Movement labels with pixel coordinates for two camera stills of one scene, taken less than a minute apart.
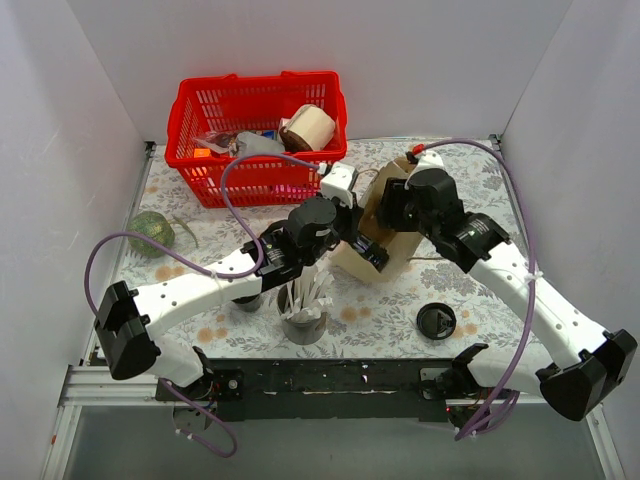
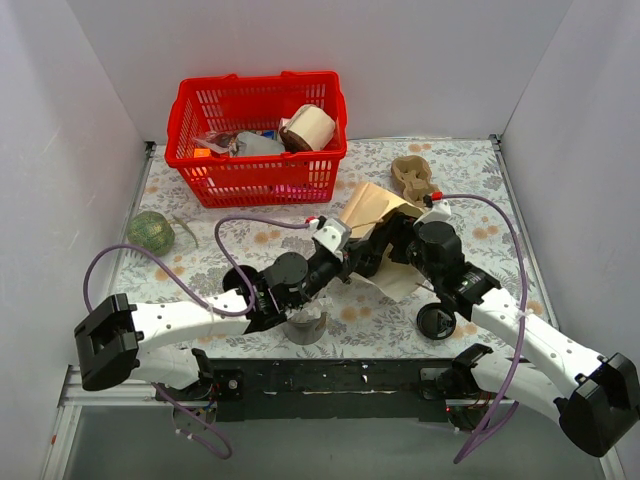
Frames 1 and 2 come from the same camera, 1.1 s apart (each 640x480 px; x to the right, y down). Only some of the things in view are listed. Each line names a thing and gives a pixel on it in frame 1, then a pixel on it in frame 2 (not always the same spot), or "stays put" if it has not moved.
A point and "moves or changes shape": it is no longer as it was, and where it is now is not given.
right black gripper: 390,205 to 396,230
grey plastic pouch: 249,143 stays put
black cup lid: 436,321 stays put
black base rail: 331,389 stays put
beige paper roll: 308,129 stays put
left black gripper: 372,251 to 353,255
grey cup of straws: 303,306 stays put
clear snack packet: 221,141 stays put
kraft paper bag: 349,262 moves or changes shape
